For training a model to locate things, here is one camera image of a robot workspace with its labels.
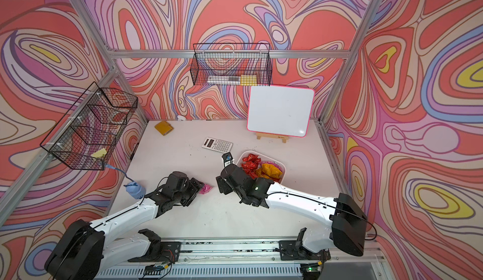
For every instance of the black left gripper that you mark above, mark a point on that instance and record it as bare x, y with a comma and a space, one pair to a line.
194, 187

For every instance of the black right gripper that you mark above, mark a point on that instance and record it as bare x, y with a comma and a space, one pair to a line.
223, 185

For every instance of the white storage box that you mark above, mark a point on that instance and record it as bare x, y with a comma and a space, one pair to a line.
264, 160

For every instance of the pink tea bag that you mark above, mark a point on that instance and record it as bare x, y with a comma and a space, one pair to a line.
205, 189

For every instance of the yellow tea bag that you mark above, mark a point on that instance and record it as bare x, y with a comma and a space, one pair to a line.
269, 171

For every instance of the red tea bag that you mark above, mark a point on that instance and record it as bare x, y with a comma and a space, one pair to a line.
249, 167
253, 158

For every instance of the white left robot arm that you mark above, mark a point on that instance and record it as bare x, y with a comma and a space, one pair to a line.
88, 248

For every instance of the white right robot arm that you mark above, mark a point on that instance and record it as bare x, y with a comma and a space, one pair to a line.
341, 222

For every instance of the yellow box in basket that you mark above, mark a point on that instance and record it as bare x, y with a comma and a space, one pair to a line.
248, 80

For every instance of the blue cloth pouch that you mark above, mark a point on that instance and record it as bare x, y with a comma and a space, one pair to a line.
135, 190

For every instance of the wooden easel stand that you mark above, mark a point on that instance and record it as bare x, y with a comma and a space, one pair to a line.
283, 138

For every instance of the white calculator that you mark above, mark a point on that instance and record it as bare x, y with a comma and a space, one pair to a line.
217, 145

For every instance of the yellow sponge pad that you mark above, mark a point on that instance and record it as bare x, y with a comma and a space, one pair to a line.
164, 128

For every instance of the pink framed whiteboard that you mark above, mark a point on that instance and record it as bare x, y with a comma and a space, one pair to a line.
280, 110

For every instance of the yellow sticky note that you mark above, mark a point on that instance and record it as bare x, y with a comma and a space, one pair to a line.
100, 154

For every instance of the black wire basket left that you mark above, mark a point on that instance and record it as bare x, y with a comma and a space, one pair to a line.
95, 120

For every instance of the black wire basket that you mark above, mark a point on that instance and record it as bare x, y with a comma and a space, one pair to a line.
224, 63
95, 120

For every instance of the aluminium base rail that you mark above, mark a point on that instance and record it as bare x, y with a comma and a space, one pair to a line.
242, 258

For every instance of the black wire basket back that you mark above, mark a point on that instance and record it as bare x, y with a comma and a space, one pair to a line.
224, 63

